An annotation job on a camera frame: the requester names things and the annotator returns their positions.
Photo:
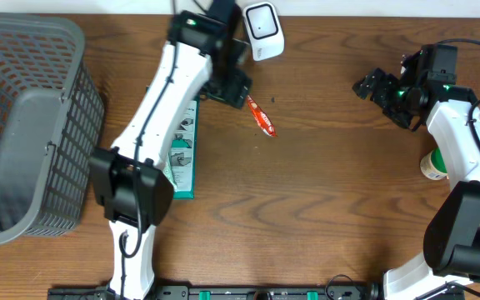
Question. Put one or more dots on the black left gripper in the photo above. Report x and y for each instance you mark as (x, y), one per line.
(237, 92)

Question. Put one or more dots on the green white gloves packet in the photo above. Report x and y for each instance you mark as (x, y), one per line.
(182, 152)

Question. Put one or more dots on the green lid white jar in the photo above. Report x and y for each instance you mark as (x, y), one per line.
(432, 165)

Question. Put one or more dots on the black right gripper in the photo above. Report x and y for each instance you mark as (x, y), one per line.
(380, 94)

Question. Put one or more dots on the light green wipes packet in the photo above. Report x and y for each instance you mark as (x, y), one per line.
(168, 172)

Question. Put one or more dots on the grey plastic mesh basket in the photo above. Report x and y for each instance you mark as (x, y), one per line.
(51, 117)

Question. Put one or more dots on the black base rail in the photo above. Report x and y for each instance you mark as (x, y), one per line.
(337, 292)

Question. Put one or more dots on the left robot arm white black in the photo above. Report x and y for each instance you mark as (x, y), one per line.
(200, 56)

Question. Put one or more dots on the red nescafe stick sachet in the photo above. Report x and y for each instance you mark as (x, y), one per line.
(262, 119)

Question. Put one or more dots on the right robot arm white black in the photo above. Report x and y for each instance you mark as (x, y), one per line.
(450, 258)

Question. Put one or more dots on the white barcode scanner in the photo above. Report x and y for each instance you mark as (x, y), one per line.
(263, 30)

